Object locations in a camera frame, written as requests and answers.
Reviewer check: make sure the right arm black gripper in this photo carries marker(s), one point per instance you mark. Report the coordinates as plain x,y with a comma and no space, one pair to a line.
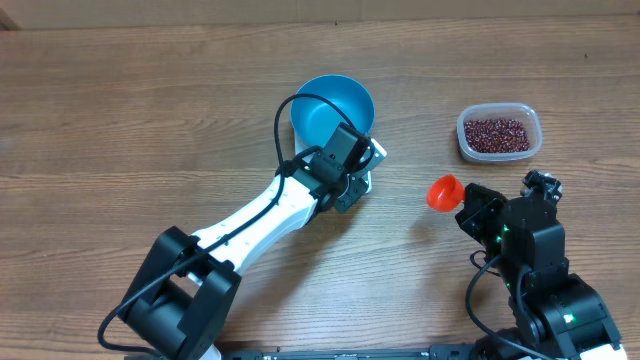
483,210

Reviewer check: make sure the clear plastic container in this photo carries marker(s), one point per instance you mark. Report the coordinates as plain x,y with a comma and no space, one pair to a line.
518,111

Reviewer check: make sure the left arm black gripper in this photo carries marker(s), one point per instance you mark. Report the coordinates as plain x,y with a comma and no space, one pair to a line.
357,192

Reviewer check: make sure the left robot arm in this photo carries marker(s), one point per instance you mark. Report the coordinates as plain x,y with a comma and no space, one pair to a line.
182,294

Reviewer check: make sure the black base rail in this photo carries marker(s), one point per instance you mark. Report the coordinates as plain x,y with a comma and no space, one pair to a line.
434,352

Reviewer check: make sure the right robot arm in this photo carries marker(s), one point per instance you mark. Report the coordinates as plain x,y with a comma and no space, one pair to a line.
557,314

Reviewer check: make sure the red beans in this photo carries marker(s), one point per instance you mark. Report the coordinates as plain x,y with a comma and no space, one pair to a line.
498,135

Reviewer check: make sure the red measuring scoop blue handle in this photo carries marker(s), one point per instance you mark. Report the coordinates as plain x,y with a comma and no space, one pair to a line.
445,194

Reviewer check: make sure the white kitchen scale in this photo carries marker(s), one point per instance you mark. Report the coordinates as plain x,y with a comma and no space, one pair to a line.
299,146

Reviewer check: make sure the blue bowl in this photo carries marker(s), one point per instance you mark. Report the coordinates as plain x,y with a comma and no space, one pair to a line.
314,121

